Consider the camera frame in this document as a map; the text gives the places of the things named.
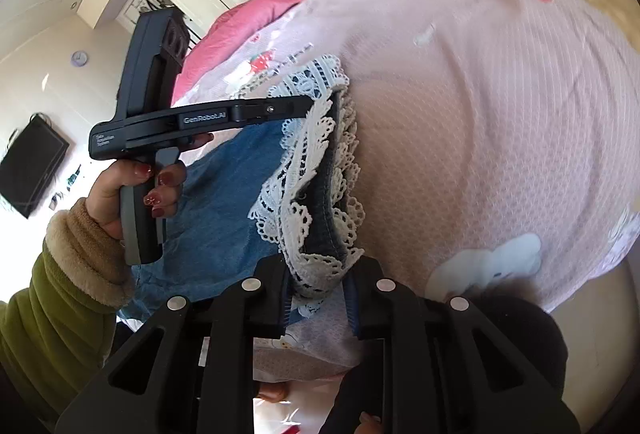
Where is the person's left forearm green sleeve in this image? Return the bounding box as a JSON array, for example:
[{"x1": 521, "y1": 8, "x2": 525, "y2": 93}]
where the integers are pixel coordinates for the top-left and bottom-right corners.
[{"x1": 0, "y1": 209, "x2": 139, "y2": 416}]

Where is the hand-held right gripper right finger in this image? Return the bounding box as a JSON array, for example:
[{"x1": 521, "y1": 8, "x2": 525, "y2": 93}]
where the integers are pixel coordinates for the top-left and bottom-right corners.
[{"x1": 345, "y1": 256, "x2": 584, "y2": 434}]

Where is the pink printed bed cover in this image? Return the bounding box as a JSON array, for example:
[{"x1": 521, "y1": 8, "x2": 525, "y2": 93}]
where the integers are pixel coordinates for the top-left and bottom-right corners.
[{"x1": 170, "y1": 0, "x2": 640, "y2": 386}]

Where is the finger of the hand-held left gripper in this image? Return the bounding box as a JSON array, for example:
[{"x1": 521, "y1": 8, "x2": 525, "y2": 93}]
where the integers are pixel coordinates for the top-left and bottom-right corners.
[{"x1": 230, "y1": 94, "x2": 314, "y2": 125}]

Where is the person's right leg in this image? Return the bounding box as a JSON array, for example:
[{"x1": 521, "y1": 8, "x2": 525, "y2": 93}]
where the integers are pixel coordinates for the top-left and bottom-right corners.
[{"x1": 470, "y1": 291, "x2": 571, "y2": 416}]

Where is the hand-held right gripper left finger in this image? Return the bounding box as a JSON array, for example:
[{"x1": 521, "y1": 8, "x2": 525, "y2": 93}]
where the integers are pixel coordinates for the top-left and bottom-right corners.
[{"x1": 55, "y1": 255, "x2": 294, "y2": 434}]

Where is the person's left hand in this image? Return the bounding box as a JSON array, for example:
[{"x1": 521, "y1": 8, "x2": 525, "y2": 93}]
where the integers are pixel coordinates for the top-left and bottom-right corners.
[{"x1": 86, "y1": 133, "x2": 214, "y2": 243}]

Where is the black television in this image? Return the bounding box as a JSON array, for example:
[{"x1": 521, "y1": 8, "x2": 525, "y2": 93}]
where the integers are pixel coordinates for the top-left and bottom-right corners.
[{"x1": 0, "y1": 113, "x2": 71, "y2": 219}]

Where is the blue denim skirt lace hem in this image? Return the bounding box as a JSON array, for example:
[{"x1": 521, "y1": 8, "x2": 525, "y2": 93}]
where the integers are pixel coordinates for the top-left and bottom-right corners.
[{"x1": 117, "y1": 55, "x2": 369, "y2": 323}]

